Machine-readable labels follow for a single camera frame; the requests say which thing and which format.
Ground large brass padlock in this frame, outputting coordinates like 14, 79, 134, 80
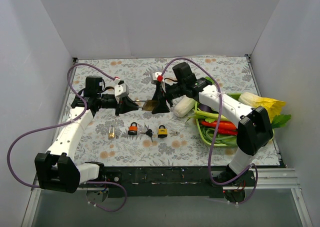
136, 100, 158, 112

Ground orange padlock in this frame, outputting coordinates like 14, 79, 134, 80
127, 122, 138, 136

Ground yellow padlock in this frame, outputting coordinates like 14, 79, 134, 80
157, 125, 168, 139

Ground orange padlock keys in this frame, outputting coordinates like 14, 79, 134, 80
140, 124, 153, 142

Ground yellow padlock keys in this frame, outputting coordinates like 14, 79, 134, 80
169, 130, 180, 137

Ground small brass padlock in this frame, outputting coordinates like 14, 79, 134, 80
108, 125, 116, 139

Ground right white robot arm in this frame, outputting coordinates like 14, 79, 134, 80
152, 62, 274, 186

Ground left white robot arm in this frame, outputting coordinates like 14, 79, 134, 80
34, 76, 139, 193

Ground green napa cabbage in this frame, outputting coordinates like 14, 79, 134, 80
173, 76, 216, 118

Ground purple eggplant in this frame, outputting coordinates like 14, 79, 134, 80
198, 104, 213, 113

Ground floral table mat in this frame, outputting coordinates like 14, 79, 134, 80
71, 56, 257, 167

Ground celery stalk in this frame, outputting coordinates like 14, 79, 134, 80
185, 108, 219, 123

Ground green vegetable tray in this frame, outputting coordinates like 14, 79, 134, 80
195, 93, 276, 148

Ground green long beans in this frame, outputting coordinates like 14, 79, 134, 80
199, 126, 237, 147

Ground red chili pepper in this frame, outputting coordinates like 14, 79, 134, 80
200, 120, 238, 136

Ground yellow napa cabbage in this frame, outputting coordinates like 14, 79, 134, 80
238, 92, 286, 122

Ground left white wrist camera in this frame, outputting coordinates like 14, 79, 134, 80
114, 77, 129, 98

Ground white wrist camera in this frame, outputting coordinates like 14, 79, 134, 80
114, 77, 129, 98
151, 72, 166, 92

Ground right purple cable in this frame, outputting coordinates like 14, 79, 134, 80
159, 57, 258, 205

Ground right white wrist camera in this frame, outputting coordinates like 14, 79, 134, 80
151, 72, 166, 92

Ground black base frame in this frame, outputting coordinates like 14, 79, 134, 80
80, 166, 256, 203

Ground aluminium frame rail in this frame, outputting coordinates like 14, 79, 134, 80
22, 166, 315, 227

